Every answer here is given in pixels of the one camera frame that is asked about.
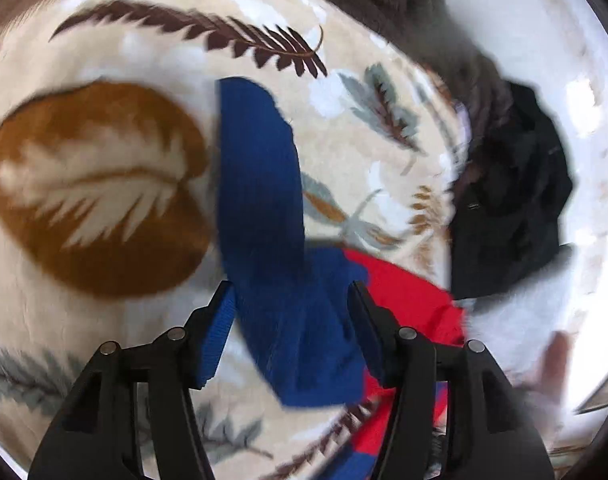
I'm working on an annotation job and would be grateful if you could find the beige leaf-print fleece blanket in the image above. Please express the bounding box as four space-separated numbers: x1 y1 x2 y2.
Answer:
0 0 485 480

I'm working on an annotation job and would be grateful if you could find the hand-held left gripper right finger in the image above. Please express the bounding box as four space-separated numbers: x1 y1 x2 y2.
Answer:
347 281 556 480

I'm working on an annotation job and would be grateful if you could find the dark brown fleece blanket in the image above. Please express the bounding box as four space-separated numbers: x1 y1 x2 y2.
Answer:
279 0 515 201

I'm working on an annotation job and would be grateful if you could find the black garment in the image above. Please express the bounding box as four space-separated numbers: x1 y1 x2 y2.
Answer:
449 80 575 301

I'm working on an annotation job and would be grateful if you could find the red and blue knit sweater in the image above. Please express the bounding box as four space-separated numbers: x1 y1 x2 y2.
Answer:
216 77 468 480

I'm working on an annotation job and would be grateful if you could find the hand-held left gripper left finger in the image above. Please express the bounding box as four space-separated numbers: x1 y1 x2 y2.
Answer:
29 280 237 480

